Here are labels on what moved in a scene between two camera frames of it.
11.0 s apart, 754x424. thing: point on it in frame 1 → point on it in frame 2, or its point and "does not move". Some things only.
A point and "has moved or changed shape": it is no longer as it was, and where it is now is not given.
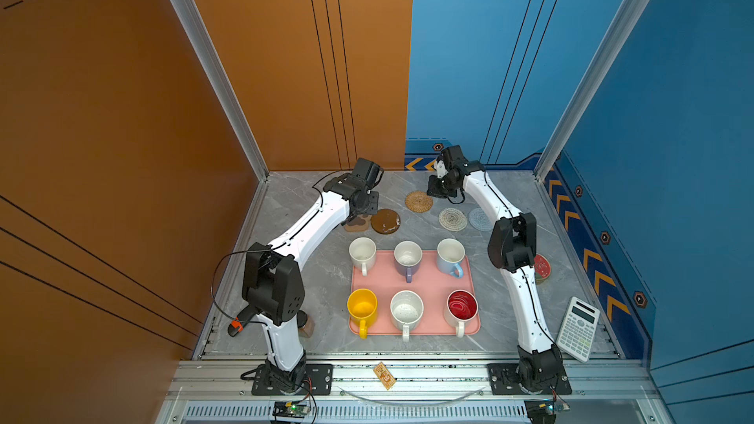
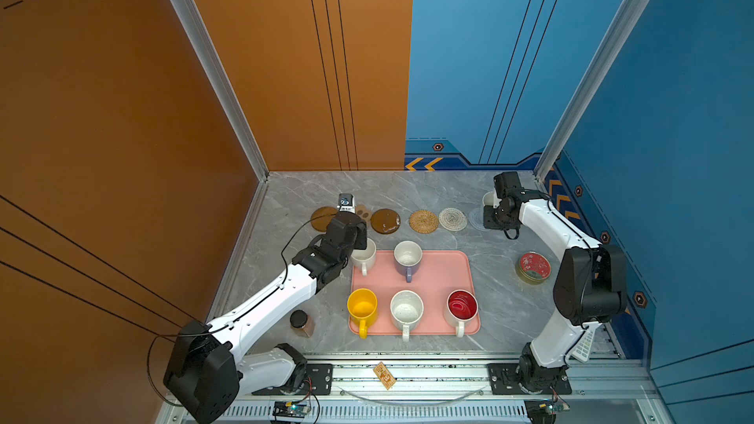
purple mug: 407,257 does not move
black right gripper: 433,190 → 488,222
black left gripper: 373,206 → 360,235
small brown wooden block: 388,380 does not move
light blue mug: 450,255 has moved or changed shape
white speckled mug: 406,310 does not move
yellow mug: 362,306 does not move
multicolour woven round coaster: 453,219 does not move
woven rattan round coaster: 418,201 → 423,221
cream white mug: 362,252 does not move
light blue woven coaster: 479,220 does not move
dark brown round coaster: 386,222 does not move
